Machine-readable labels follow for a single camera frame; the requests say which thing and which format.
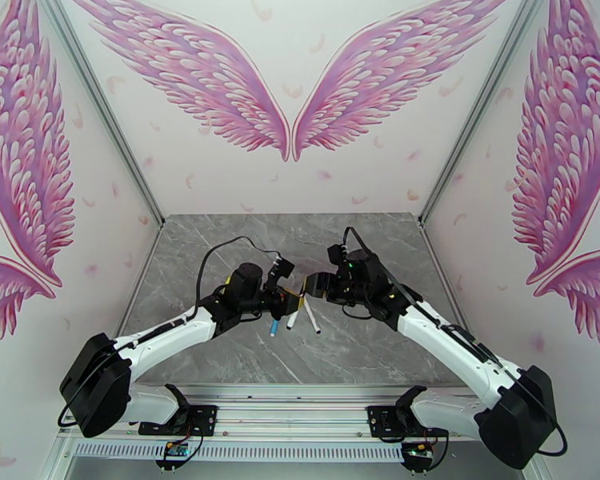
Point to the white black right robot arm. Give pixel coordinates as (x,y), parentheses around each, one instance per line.
(440,338)

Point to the aluminium mounting rail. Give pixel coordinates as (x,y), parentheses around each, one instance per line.
(290,416)

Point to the slim white pen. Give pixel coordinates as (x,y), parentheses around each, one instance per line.
(314,322)

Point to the blue pen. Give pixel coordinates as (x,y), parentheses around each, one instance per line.
(274,327)

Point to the small green circuit board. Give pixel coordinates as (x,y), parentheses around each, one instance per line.
(176,449)
(416,449)

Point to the aluminium frame post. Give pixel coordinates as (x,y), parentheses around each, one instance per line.
(480,108)
(105,108)

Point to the aluminium table edge strip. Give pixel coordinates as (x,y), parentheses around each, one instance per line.
(140,281)
(434,263)

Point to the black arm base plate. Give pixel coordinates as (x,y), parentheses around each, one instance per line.
(380,421)
(200,421)

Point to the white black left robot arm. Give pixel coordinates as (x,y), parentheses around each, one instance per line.
(170,333)

